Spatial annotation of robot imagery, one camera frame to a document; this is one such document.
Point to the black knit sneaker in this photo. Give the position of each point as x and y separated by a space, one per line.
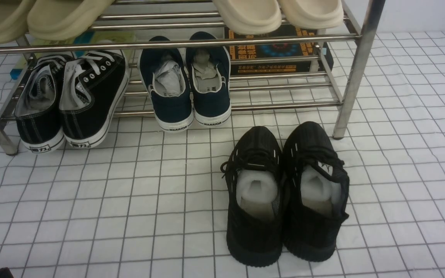
317 186
255 198

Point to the black orange printed box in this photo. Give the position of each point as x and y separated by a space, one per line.
276 58

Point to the black object bottom left corner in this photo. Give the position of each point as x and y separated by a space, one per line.
6 273

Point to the olive foam slipper far left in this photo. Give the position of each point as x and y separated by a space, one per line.
13 19

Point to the silver metal shoe rack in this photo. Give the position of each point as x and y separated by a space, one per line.
363 36

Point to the navy slip-on shoe right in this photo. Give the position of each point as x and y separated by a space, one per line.
209 73

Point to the black canvas sneaker white laces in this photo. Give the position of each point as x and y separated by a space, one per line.
93 86

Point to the olive foam slipper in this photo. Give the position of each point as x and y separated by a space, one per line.
13 19
64 19

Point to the beige foam slipper far right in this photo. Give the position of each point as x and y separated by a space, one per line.
313 14

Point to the navy slip-on shoe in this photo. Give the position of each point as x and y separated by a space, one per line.
163 74
209 73

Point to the navy slip-on shoe left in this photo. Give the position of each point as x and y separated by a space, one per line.
163 74

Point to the white grid tablecloth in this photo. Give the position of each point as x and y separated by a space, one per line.
146 204

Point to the black canvas sneaker far left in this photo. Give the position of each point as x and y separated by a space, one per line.
37 109

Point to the beige foam slipper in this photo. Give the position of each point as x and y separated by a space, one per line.
313 14
250 17

